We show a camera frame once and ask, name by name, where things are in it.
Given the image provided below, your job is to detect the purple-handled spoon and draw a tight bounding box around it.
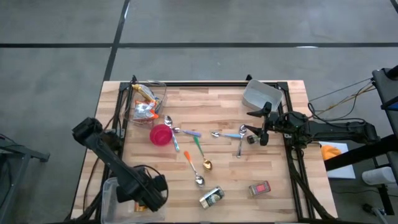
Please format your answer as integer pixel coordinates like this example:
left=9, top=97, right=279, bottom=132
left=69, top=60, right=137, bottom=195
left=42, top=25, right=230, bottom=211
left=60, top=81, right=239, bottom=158
left=172, top=126, right=202, bottom=138

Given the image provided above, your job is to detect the red spice tin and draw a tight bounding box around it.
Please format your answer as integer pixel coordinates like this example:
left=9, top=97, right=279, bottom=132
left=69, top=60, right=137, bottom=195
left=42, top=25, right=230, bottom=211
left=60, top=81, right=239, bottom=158
left=248, top=180, right=272, bottom=197

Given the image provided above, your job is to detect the clear plastic storage bin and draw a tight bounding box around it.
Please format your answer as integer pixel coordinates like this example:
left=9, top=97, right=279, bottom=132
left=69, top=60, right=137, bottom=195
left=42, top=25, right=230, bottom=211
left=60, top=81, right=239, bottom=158
left=99, top=176, right=167, bottom=224

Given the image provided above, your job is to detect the orange snack packet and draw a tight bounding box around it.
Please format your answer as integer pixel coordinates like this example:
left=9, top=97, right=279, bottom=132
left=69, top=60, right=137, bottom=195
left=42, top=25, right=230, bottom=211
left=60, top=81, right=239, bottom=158
left=132, top=99, right=160, bottom=121

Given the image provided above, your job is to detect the grey metal stand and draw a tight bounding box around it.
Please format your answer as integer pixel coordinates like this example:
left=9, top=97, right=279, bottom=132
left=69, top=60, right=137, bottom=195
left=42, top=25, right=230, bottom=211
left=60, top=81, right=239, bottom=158
left=0, top=133, right=50, bottom=224

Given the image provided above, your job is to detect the white cylinder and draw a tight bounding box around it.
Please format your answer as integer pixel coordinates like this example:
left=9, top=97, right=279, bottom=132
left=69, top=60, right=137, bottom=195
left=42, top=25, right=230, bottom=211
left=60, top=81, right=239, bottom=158
left=361, top=166, right=396, bottom=187

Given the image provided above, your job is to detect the gold spoon green handle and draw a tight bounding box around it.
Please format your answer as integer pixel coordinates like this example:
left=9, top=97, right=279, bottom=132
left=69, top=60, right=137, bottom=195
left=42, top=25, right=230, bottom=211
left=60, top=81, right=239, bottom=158
left=193, top=136, right=214, bottom=172

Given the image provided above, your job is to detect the gold snack packet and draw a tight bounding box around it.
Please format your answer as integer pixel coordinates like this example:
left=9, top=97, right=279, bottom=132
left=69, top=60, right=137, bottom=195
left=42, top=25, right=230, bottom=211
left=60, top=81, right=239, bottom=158
left=131, top=83, right=161, bottom=105

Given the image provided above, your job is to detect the teal-handled spoon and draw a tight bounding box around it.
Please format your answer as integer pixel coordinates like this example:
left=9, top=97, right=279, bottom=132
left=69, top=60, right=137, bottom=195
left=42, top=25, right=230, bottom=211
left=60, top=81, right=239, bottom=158
left=164, top=115, right=181, bottom=153

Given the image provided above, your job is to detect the black rig strut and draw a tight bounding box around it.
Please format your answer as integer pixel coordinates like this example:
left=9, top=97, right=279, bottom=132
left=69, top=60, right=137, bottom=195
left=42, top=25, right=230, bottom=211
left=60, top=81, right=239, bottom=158
left=324, top=133, right=398, bottom=172

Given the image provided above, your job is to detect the white floor paper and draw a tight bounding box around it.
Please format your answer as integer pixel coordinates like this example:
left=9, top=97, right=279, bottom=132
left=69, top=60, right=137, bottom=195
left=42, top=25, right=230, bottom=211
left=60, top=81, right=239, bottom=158
left=318, top=141, right=357, bottom=180

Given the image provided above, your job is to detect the thin grey cable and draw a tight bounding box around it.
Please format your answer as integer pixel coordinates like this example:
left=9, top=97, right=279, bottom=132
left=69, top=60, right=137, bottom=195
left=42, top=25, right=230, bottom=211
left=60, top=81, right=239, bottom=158
left=309, top=77, right=373, bottom=103

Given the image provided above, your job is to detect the dark grey desk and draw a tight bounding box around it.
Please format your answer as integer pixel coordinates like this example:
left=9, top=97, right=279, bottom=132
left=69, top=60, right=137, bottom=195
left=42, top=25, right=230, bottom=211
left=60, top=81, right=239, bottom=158
left=371, top=65, right=398, bottom=187

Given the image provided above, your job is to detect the orange soft object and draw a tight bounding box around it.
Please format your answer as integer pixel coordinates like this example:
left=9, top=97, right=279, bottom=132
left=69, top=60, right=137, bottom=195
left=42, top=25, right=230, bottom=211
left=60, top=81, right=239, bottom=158
left=320, top=144, right=343, bottom=162

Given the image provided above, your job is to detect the black aluminium table frame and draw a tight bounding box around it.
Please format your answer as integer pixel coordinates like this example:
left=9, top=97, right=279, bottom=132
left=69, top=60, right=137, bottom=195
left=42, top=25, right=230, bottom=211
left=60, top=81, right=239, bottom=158
left=113, top=74, right=335, bottom=223

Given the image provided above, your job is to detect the pink plastic bowl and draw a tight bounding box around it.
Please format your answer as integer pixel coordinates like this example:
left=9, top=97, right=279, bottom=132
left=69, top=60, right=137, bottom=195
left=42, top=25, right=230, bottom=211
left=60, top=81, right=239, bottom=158
left=149, top=124, right=174, bottom=147

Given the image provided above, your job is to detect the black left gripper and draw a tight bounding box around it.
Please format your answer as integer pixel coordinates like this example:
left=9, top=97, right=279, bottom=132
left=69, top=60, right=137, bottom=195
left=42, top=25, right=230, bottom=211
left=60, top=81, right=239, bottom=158
left=136, top=177, right=169, bottom=213

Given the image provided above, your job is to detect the grey plastic bin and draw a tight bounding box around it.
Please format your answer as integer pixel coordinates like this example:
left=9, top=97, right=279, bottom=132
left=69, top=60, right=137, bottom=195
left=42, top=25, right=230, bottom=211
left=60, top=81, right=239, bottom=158
left=241, top=78, right=284, bottom=113

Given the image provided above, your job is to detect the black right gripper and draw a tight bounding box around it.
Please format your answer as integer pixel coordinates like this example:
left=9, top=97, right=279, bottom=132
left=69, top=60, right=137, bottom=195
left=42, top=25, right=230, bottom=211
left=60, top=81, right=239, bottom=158
left=244, top=101, right=289, bottom=146

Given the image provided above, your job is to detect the plain silver spoon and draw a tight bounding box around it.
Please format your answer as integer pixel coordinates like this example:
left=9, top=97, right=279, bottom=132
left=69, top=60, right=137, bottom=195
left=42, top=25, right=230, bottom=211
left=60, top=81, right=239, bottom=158
left=236, top=124, right=248, bottom=159

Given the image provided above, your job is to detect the thin yellow cable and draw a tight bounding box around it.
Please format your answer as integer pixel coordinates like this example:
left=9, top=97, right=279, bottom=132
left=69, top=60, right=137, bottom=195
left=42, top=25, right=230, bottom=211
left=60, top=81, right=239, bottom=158
left=323, top=84, right=374, bottom=115

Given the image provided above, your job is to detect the clear rigid organizer bin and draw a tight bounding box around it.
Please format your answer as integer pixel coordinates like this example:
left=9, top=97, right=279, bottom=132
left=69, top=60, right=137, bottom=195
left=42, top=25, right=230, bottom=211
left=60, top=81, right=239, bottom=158
left=123, top=80, right=169, bottom=127

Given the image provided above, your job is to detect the silver spoon orange handle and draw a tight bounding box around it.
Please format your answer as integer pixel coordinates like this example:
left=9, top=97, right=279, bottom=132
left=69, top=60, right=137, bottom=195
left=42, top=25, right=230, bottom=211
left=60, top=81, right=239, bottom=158
left=183, top=151, right=206, bottom=188

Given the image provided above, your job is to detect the black floor stand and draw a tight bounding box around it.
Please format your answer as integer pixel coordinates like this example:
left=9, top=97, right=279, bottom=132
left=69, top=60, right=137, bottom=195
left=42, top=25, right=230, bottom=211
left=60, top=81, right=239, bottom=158
left=362, top=185, right=398, bottom=224

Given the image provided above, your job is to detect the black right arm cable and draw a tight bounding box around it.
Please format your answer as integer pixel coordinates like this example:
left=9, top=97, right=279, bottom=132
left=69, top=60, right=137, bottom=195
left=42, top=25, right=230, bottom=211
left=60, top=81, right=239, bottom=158
left=307, top=101, right=368, bottom=124

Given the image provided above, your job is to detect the blue-handled spoon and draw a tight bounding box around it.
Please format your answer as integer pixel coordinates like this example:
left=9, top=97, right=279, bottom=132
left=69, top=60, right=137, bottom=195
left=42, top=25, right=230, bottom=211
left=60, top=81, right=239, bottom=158
left=211, top=131, right=243, bottom=139

